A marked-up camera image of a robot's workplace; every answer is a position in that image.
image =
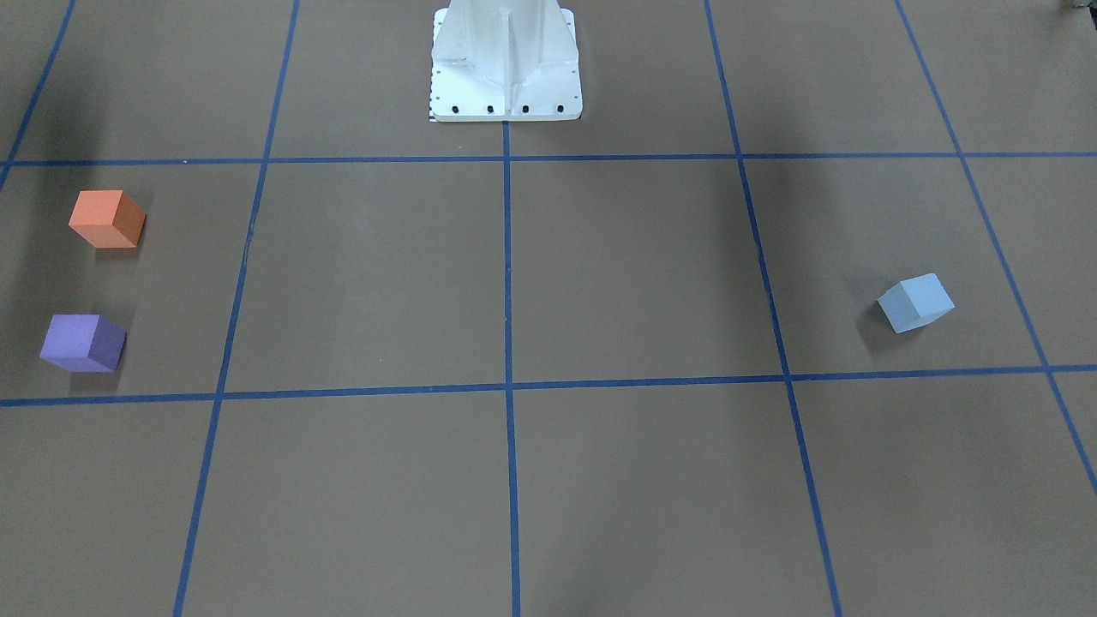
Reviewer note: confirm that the purple foam block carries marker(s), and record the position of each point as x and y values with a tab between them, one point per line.
83	343

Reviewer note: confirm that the orange foam block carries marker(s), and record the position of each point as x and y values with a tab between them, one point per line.
107	219

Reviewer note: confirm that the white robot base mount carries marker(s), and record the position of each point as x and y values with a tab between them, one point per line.
504	61

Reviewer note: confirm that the light blue foam block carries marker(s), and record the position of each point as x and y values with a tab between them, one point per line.
915	303

